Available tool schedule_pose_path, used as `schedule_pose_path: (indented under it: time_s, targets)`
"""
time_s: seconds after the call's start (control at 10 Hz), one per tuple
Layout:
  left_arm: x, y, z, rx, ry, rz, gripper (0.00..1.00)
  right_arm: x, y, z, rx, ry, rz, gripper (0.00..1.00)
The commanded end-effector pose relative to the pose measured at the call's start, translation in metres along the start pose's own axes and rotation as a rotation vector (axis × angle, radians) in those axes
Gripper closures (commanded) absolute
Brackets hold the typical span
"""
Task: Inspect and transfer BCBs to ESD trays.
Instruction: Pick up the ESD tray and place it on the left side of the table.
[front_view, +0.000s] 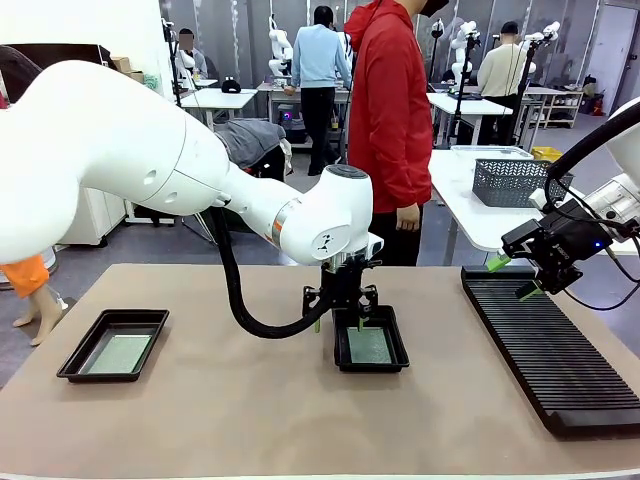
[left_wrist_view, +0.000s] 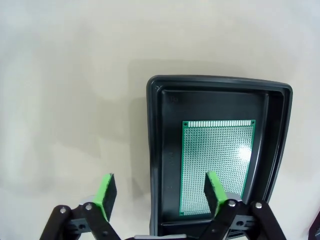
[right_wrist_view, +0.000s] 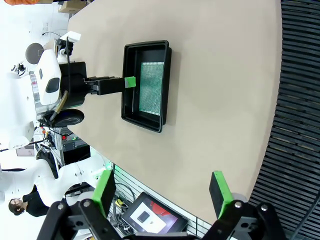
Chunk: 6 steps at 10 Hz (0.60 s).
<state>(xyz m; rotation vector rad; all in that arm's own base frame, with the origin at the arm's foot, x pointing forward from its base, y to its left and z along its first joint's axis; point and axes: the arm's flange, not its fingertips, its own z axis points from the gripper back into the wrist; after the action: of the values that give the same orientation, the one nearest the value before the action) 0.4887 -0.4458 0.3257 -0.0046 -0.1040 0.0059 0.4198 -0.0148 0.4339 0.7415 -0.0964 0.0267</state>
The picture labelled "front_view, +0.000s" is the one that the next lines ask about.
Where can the black computer monitor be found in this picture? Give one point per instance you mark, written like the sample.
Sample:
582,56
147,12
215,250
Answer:
75,51

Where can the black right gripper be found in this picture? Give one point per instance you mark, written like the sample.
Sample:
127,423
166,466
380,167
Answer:
575,240

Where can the person in red jacket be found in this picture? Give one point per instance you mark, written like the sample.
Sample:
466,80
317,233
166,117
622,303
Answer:
385,125

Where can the black ESD tray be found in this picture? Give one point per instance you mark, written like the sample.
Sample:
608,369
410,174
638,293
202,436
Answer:
132,325
400,350

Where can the clear plastic container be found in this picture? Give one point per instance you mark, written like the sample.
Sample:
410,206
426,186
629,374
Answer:
492,151

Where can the black cap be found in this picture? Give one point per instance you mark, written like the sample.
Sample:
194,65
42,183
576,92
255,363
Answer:
231,86

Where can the cardboard box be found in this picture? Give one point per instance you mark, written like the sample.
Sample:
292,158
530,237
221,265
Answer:
121,64
137,77

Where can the yellow plastic bin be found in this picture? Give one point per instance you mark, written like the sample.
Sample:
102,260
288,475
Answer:
546,155

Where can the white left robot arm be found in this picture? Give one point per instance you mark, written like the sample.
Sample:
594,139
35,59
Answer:
100,150

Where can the person in light blue sweater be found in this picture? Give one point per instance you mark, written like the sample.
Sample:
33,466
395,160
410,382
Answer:
320,55

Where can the grey mesh basket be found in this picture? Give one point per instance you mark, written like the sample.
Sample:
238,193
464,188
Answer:
505,182

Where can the person's right forearm red sleeve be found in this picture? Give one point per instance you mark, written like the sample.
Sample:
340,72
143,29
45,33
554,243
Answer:
414,175

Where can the grey hoodie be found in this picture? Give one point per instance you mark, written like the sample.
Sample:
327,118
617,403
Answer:
255,140

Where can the green circuit board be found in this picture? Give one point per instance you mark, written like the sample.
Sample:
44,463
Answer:
117,354
370,347

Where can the black jacket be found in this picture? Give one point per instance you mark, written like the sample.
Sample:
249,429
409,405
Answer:
272,165

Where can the black slotted board rack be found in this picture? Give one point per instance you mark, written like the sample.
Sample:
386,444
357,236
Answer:
575,380

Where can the person in cream top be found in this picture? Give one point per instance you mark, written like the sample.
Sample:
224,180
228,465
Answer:
502,70

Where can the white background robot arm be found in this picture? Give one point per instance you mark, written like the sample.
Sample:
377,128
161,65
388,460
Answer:
462,40

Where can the person's right hand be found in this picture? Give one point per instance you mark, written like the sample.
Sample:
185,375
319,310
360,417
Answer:
409,217

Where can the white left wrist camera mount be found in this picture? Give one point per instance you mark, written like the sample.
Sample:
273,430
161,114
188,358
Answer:
376,244

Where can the person in orange shorts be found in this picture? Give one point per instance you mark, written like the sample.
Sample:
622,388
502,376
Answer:
25,272

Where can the white workshop table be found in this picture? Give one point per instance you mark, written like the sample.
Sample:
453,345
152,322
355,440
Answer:
220,99

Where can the white cabinet wooden top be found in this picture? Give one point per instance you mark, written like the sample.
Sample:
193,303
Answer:
100,220

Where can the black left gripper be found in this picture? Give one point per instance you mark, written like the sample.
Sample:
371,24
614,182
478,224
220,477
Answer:
342,285

